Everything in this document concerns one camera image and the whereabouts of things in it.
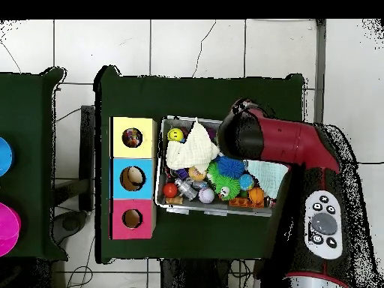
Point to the mint green muslin cloth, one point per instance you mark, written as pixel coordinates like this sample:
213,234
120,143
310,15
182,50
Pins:
267,175

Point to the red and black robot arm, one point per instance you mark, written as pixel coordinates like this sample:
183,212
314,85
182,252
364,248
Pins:
285,141

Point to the silver mesh bin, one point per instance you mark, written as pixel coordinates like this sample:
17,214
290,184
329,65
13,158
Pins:
192,207

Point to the wooden box with three holes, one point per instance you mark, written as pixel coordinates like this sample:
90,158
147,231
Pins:
132,162

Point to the cream muslin cloth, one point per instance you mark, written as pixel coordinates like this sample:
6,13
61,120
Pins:
192,150

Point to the yellow smiley face ball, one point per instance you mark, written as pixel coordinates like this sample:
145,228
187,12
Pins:
175,134

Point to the red orange ball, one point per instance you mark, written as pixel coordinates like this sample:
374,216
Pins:
170,190

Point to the white baseball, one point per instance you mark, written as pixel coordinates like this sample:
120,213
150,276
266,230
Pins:
206,195

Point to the blue spiky rubber ball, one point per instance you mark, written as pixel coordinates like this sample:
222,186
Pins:
230,166

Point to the green spiky rubber toy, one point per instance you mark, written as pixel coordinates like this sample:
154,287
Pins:
226,183

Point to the orange basketball toy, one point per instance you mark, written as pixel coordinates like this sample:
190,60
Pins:
256,195

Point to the grey metal pole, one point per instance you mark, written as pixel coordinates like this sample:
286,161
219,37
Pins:
319,75

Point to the blue plastic bowl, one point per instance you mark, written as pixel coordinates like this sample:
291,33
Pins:
4,157

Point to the magenta plastic bowl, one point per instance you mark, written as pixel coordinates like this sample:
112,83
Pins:
7,229

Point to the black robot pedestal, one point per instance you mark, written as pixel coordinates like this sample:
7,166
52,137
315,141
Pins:
195,274

